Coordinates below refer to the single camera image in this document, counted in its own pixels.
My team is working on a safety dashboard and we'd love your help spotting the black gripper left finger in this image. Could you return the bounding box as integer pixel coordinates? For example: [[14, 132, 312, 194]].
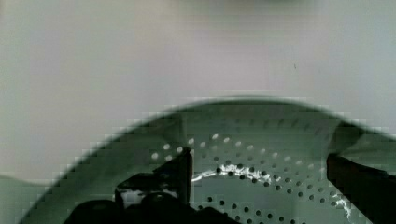
[[114, 147, 192, 209]]

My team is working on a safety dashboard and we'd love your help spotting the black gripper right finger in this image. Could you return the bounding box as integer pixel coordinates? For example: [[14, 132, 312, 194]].
[[326, 154, 396, 224]]

